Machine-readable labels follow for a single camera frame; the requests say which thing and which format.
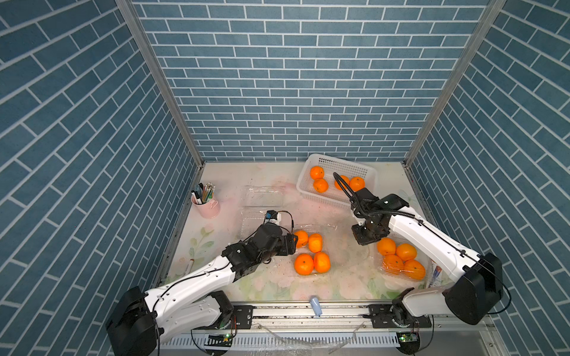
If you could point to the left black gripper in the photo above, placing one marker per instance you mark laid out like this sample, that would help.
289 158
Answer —
292 246

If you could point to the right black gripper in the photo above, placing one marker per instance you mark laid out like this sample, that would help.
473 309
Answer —
360 239

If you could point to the orange box one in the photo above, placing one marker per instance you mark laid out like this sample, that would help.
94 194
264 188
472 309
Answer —
302 238
386 246
317 172

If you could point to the orange box three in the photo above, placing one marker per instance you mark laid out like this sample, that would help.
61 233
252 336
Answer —
304 264
392 264
341 182

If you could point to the clear plastic clamshell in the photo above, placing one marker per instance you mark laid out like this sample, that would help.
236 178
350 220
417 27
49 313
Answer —
421 257
255 202
339 246

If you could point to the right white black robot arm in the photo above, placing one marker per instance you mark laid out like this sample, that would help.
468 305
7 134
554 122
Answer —
476 285

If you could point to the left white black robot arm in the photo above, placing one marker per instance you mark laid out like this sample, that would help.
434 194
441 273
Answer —
141 320

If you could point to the pink metal pen bucket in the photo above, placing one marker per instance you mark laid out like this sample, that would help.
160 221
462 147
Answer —
202 196

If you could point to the small light blue cylinder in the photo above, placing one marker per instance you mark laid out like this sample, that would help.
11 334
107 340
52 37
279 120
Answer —
316 307

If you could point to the red white marker pen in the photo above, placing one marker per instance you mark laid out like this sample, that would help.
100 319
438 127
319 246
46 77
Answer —
189 266

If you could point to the blue white packaged item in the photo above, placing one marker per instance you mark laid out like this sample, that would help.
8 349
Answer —
436 277

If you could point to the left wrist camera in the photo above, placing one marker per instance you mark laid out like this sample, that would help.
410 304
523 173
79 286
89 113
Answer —
272 216

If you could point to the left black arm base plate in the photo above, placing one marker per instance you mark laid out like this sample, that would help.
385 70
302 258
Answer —
237 317

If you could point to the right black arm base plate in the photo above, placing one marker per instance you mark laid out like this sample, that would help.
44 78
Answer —
386 316

